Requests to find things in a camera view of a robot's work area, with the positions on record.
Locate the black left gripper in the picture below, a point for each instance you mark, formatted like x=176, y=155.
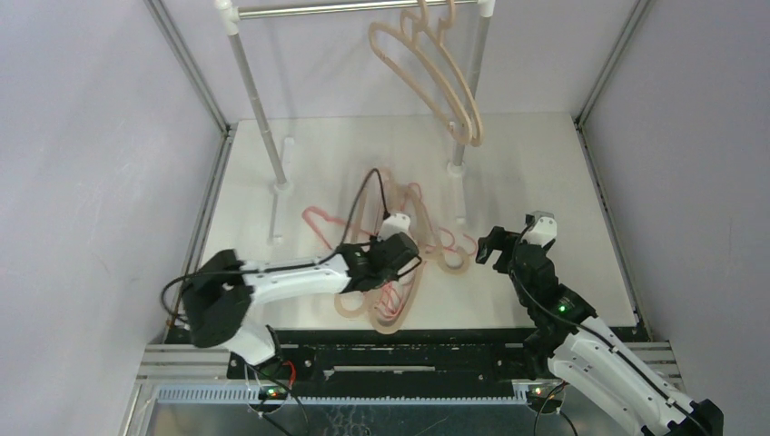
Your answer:
x=391, y=276

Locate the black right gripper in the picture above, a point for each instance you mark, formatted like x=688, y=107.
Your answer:
x=505, y=248

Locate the pink wire hanger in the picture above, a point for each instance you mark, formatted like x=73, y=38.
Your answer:
x=454, y=237
x=394, y=297
x=330, y=230

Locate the beige plastic hanger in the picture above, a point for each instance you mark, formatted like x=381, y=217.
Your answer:
x=452, y=264
x=464, y=124
x=392, y=45

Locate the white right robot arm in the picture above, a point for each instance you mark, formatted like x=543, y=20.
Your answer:
x=572, y=343

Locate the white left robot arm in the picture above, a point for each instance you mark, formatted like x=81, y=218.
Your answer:
x=222, y=298

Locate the right circuit board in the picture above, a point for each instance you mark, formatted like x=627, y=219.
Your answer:
x=542, y=394

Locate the circuit board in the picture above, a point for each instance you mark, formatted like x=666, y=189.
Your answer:
x=272, y=393
x=542, y=394

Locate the left circuit board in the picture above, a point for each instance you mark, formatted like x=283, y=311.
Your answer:
x=272, y=393

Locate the metal clothes rack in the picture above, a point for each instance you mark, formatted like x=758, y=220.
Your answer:
x=232, y=15

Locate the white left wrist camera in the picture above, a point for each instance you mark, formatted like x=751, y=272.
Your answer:
x=395, y=223

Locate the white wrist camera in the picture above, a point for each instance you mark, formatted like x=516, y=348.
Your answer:
x=542, y=228
x=395, y=223

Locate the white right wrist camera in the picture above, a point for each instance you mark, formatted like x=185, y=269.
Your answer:
x=542, y=228

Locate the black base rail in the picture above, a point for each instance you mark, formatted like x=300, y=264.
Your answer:
x=412, y=364

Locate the left aluminium frame post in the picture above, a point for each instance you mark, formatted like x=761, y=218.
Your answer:
x=162, y=16

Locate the aluminium frame post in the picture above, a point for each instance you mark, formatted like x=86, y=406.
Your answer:
x=162, y=16
x=635, y=19

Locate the right aluminium frame post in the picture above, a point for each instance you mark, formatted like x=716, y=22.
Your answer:
x=635, y=19

